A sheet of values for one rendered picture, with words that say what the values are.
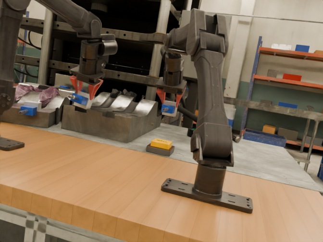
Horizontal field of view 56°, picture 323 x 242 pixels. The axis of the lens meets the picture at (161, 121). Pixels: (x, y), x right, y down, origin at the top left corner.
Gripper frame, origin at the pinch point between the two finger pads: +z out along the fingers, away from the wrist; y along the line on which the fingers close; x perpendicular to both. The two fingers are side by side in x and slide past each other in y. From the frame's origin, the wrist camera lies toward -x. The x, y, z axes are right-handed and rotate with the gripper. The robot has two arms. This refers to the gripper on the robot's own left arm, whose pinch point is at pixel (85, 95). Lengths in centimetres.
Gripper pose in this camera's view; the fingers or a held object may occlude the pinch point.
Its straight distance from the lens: 112.7
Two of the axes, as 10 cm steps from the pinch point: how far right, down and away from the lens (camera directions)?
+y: -9.2, -3.3, 2.0
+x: -3.3, 4.0, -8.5
